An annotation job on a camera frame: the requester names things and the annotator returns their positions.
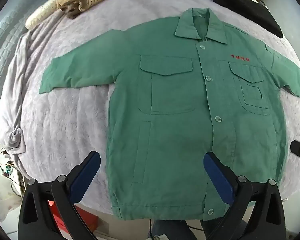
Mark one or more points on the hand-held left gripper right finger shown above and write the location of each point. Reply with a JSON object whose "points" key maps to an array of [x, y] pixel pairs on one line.
{"points": [[218, 177]]}

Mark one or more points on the black cloth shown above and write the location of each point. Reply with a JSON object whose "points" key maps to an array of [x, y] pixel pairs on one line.
{"points": [[252, 10]]}

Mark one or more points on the green work jacket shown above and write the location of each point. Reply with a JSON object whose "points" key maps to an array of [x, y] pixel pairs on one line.
{"points": [[177, 105]]}

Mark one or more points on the red box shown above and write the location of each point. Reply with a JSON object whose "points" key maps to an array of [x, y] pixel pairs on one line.
{"points": [[87, 220]]}

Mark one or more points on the grey bed sheet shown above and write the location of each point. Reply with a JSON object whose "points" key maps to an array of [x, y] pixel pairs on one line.
{"points": [[77, 117]]}

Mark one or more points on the cream pillow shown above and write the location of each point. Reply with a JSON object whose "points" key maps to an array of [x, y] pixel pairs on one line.
{"points": [[40, 13]]}

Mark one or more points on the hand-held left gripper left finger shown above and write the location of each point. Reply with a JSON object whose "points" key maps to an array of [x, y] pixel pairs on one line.
{"points": [[86, 177]]}

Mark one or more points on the crumpled grey blanket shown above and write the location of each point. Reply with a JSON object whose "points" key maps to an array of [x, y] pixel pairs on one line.
{"points": [[17, 87]]}

